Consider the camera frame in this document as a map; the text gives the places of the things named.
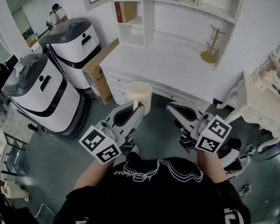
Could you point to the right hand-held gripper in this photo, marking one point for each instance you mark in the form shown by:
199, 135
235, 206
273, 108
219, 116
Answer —
197, 126

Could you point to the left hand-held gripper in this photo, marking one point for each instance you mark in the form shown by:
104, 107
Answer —
130, 122

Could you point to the cream ceramic mug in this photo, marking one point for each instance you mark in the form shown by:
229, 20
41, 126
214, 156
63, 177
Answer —
138, 92

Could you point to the person's right forearm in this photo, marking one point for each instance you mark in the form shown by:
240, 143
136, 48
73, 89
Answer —
209, 166

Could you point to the person's left forearm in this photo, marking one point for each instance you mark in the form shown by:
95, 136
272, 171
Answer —
92, 174

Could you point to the white black round device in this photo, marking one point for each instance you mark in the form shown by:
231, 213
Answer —
233, 158

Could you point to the ornate cream vanity table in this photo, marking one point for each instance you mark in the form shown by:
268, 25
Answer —
259, 103

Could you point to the wooden mug tree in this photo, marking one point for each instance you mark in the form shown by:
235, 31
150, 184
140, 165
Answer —
208, 56

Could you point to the person's black t-shirt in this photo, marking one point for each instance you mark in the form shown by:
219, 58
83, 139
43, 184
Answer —
149, 198

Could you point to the white grey service robot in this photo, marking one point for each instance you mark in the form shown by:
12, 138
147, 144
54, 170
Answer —
49, 99
70, 49

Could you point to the pink flower decoration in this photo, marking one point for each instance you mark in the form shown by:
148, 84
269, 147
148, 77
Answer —
271, 65

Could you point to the red book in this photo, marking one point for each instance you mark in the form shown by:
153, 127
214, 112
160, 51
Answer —
117, 12

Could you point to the tan book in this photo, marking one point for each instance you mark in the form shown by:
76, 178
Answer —
127, 11

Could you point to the small brown cardboard box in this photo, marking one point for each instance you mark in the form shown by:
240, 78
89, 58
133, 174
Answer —
31, 40

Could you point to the small black white bracket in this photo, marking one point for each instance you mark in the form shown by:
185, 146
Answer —
251, 149
244, 190

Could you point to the black metal frame rack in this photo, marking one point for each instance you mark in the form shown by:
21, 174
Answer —
13, 154

